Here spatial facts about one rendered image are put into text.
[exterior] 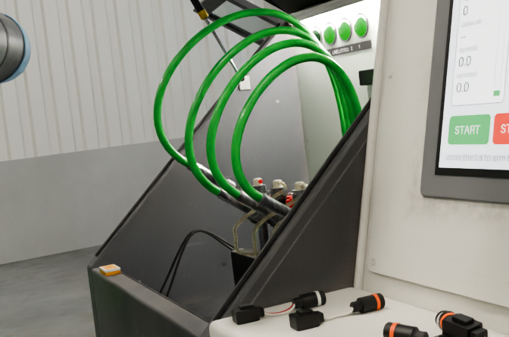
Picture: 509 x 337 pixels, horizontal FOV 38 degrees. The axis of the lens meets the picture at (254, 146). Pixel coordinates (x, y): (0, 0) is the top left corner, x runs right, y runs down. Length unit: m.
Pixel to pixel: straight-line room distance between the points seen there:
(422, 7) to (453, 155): 0.21
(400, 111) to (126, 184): 7.11
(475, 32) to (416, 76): 0.12
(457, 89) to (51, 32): 7.15
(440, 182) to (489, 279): 0.14
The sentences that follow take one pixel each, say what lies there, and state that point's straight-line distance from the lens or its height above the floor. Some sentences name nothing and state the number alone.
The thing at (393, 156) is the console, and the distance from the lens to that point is 1.00.
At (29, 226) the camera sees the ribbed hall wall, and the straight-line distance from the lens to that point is 7.80.
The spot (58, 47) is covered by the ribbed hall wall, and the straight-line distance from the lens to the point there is 7.91.
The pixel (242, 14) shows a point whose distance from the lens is 1.37.
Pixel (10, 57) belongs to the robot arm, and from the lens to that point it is 0.78.
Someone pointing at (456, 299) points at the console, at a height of 1.00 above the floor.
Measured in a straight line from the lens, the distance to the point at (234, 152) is 1.08.
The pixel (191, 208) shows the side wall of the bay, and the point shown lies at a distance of 1.66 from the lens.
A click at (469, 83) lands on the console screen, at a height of 1.24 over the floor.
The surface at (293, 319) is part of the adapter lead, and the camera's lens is 0.89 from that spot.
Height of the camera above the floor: 1.24
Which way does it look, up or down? 3 degrees down
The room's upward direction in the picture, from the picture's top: 7 degrees counter-clockwise
